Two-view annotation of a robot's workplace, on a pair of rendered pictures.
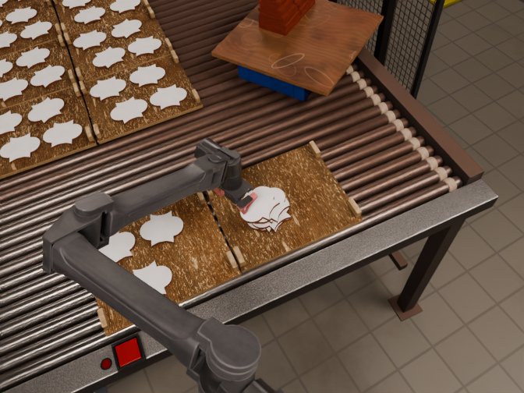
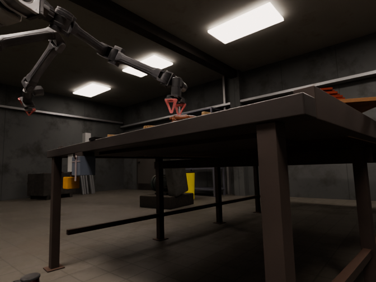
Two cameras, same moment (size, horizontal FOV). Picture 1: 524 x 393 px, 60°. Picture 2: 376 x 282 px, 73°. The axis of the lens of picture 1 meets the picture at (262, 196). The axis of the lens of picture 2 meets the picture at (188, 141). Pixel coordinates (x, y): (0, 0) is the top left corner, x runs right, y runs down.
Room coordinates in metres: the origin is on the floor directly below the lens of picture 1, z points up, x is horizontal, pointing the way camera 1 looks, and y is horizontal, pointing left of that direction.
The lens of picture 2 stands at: (0.22, -1.18, 0.73)
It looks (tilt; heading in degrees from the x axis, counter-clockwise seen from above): 6 degrees up; 64
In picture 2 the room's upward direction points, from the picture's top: 2 degrees counter-clockwise
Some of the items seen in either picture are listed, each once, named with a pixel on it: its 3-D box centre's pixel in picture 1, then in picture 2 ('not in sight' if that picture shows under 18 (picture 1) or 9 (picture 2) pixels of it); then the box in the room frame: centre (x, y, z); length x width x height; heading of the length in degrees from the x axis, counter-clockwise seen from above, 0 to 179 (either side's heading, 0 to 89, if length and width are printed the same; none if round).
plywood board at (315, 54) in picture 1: (299, 35); (318, 112); (1.52, -0.22, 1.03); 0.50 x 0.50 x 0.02; 54
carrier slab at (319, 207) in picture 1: (279, 202); not in sight; (0.81, -0.06, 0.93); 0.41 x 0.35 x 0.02; 109
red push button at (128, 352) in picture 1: (129, 352); not in sight; (0.38, 0.41, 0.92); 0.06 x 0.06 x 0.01; 19
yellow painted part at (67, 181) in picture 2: not in sight; (71, 171); (0.25, 0.76, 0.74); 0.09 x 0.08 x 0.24; 109
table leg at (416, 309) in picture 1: (425, 267); (280, 278); (0.75, -0.63, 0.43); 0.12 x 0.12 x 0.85; 19
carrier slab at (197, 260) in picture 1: (157, 255); not in sight; (0.67, 0.34, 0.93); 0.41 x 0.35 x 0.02; 110
